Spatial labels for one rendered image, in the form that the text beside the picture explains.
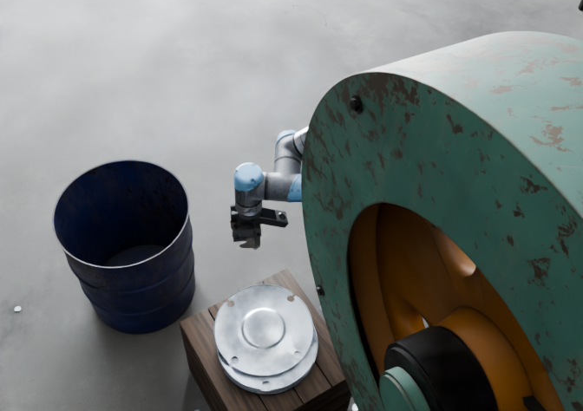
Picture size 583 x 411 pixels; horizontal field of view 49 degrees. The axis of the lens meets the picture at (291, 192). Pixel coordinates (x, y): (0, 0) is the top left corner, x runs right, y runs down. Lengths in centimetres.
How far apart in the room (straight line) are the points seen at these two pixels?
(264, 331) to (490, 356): 117
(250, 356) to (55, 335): 83
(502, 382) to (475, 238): 23
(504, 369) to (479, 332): 5
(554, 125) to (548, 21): 327
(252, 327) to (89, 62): 184
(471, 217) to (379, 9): 305
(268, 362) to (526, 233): 138
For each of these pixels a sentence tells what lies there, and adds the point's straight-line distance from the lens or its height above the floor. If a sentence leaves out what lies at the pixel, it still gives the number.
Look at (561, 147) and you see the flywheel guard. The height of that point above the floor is 174.
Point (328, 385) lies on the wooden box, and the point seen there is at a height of 35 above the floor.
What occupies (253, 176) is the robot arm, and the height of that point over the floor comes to 83.
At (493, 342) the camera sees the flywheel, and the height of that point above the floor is 141.
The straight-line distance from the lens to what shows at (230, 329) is 193.
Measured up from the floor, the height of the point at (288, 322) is 39.
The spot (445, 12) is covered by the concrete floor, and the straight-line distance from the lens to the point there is 371.
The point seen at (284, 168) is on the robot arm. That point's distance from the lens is 172.
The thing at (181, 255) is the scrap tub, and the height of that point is 36.
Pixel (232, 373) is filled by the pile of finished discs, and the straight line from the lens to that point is 188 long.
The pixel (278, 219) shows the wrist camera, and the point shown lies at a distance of 185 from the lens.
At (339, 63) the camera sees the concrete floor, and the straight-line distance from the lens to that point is 327.
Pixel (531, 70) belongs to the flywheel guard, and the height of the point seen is 172.
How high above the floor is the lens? 212
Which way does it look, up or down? 52 degrees down
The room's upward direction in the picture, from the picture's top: 3 degrees clockwise
